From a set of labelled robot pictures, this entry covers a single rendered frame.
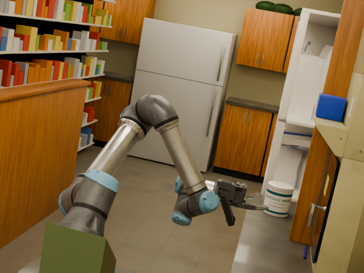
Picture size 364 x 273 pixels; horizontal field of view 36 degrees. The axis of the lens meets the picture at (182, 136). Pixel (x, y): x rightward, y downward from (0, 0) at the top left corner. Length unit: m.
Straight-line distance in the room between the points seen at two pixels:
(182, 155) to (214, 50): 5.03
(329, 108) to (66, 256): 1.16
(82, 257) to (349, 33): 1.39
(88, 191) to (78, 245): 0.18
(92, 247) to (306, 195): 1.12
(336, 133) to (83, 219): 0.93
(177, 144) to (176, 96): 5.09
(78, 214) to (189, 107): 5.41
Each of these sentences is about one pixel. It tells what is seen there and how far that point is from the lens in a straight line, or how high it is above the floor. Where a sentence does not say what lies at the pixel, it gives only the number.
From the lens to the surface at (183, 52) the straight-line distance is 7.01.
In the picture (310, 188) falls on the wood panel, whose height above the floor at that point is 1.19.
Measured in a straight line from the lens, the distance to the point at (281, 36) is 7.24.
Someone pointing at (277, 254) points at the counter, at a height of 0.94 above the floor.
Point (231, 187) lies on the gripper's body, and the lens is 2.13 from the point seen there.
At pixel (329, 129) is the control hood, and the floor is 1.50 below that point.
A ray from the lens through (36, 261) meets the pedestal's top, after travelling 1.90.
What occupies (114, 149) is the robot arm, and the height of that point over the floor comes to 1.29.
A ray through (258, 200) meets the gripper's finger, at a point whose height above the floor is 1.18.
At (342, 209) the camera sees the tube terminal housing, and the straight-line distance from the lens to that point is 2.11.
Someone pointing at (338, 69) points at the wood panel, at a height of 1.71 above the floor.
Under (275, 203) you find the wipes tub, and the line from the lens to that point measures 2.78.
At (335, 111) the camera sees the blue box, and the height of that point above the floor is 1.55.
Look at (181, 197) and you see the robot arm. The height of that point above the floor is 1.13.
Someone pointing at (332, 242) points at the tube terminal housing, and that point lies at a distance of 2.14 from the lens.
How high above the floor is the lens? 1.75
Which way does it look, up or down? 11 degrees down
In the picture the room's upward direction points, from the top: 11 degrees clockwise
